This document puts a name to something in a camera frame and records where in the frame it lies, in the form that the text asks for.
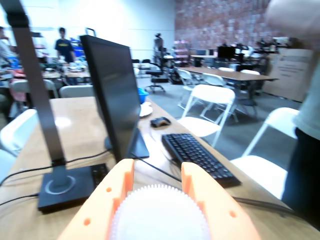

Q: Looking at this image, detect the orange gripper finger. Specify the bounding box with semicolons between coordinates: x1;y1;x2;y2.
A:
57;158;135;240
181;161;262;240

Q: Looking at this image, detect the clear ribbed water bottle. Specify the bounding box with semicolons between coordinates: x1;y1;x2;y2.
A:
106;184;212;240

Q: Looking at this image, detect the small white paper plate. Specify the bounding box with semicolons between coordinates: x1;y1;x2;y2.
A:
138;101;154;118

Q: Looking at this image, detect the black desk lamp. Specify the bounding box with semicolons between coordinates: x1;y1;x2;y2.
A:
0;0;110;215

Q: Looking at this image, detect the black computer keyboard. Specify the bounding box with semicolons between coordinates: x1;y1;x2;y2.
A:
161;133;242;189

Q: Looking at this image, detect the person in light shirt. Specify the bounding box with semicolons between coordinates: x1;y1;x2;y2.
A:
264;0;320;231

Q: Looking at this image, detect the black computer mouse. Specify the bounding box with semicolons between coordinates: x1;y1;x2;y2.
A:
149;116;172;128

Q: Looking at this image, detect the black computer monitor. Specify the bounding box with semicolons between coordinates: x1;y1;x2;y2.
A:
79;34;150;163

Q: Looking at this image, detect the pink jacket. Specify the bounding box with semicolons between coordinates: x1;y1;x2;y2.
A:
9;69;28;102

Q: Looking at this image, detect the long brown table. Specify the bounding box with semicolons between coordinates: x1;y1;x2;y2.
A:
176;66;280;82

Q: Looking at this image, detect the black office chair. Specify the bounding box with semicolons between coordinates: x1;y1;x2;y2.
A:
144;62;168;94

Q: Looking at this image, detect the large cardboard box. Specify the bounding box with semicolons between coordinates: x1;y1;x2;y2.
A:
262;47;315;103

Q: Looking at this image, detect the person in navy shirt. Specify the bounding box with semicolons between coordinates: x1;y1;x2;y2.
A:
54;27;76;65

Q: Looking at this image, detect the thick black cable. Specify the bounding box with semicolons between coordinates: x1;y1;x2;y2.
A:
233;196;320;231

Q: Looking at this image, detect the thin black monitor cable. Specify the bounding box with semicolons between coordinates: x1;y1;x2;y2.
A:
0;149;113;187

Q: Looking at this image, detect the black keyboard cable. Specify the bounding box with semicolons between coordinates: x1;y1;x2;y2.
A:
131;152;183;183

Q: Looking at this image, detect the black lamp power cable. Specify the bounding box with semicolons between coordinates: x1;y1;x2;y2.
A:
0;192;40;207

